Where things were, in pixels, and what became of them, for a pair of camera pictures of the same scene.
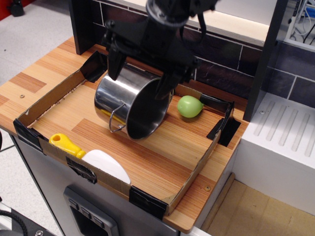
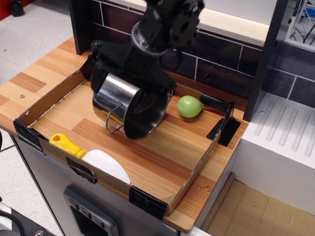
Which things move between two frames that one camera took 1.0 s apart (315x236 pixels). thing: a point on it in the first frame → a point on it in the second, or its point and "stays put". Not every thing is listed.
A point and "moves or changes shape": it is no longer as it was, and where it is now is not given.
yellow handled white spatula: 95,158 stays put
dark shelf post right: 268,48 stays put
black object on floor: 16,9 stays put
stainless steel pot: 128,104 moves or changes shape
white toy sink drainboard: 276,152 stays put
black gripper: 161,47 → 148,72
